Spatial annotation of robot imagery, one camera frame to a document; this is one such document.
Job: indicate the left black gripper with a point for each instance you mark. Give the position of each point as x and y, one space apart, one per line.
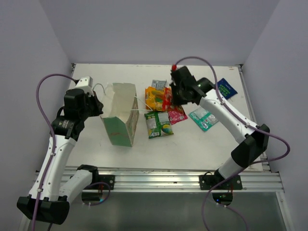
98 104

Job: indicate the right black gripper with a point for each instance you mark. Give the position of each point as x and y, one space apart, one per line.
175 100

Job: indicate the red snack packet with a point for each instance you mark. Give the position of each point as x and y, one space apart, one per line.
167 104

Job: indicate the green paper bag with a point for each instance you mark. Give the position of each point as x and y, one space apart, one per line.
120 111

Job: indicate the dark blue chips packet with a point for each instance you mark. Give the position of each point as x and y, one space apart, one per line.
226 89

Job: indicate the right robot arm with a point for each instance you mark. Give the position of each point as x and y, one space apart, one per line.
252 139

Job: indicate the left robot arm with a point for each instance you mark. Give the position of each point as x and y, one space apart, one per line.
49 201

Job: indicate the grey snack packet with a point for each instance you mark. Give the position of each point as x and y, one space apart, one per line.
158 84

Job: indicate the orange yellow snack packet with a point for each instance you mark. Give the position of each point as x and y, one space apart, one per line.
154 99

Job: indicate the pink snack packet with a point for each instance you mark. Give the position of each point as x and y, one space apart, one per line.
176 114

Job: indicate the green snack packet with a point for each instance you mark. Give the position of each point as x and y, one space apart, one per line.
158 124

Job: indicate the teal candy packet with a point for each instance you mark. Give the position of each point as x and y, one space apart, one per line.
203 118

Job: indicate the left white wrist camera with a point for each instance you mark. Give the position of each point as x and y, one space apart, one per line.
86 84

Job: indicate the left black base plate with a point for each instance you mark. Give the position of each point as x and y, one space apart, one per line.
104 182

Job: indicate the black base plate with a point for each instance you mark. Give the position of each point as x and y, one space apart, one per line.
104 182
209 180

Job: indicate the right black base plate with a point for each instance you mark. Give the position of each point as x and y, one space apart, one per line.
209 180

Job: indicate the aluminium mounting rail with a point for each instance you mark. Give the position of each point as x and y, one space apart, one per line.
163 180

